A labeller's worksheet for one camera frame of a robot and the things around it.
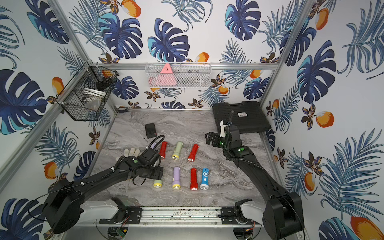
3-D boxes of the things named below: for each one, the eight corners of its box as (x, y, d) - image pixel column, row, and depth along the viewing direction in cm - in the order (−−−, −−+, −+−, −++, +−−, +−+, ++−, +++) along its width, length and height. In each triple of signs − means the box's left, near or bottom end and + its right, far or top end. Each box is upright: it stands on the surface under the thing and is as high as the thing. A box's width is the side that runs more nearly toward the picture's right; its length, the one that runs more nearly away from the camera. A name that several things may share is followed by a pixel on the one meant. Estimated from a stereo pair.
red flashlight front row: (190, 190, 84) (190, 189, 82) (190, 169, 92) (190, 168, 90) (197, 190, 84) (197, 189, 82) (197, 169, 92) (197, 168, 90)
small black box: (148, 139, 106) (146, 136, 103) (146, 127, 113) (144, 123, 110) (157, 137, 108) (156, 133, 104) (155, 125, 114) (153, 121, 111)
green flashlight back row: (172, 159, 96) (171, 156, 94) (177, 143, 104) (177, 141, 101) (178, 160, 96) (177, 157, 93) (182, 144, 103) (182, 142, 101)
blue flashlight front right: (199, 189, 85) (199, 187, 82) (201, 169, 92) (201, 167, 89) (208, 190, 85) (209, 188, 82) (209, 170, 92) (210, 168, 89)
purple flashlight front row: (172, 188, 84) (172, 187, 82) (174, 168, 92) (173, 166, 90) (180, 188, 85) (180, 187, 82) (181, 168, 92) (181, 166, 90)
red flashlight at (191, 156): (187, 160, 96) (187, 158, 93) (193, 145, 103) (193, 142, 100) (193, 162, 95) (193, 160, 92) (199, 147, 102) (199, 144, 100)
